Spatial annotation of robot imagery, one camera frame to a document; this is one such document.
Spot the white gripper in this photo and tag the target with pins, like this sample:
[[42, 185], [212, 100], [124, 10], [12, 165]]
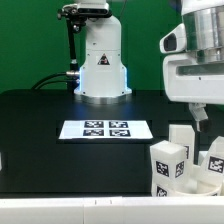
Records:
[[187, 81]]

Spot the white marker sheet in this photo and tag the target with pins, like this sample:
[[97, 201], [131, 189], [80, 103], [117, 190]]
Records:
[[105, 129]]

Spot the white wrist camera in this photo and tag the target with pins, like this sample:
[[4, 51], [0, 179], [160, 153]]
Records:
[[174, 41]]

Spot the white front wall rail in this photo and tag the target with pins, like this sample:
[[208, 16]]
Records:
[[113, 210]]

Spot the white round stool seat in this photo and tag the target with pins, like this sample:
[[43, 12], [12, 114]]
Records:
[[192, 188]]

